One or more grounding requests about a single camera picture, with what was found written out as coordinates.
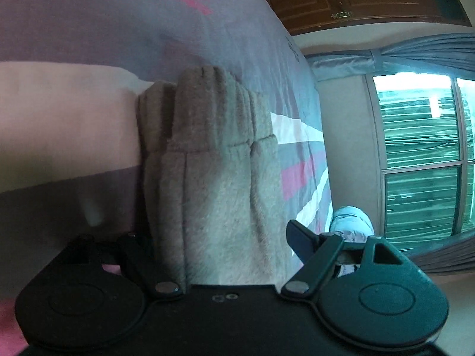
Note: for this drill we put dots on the folded blue duvet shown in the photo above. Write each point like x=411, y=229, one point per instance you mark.
x=352, y=224

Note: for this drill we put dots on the grey sweatpants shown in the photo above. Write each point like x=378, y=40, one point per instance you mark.
x=212, y=181

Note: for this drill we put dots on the left blue curtain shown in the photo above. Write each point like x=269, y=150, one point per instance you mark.
x=450, y=54

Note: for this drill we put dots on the blue curtain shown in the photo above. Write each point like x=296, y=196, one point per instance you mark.
x=445, y=257
x=450, y=54

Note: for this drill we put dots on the right blue curtain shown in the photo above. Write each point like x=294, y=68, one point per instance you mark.
x=445, y=257

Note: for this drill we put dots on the window with green blinds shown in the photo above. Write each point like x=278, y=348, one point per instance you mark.
x=425, y=123

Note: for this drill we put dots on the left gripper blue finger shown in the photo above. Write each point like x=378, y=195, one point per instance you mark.
x=318, y=253

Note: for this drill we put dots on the striped bed with sheet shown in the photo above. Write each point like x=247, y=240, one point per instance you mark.
x=71, y=71

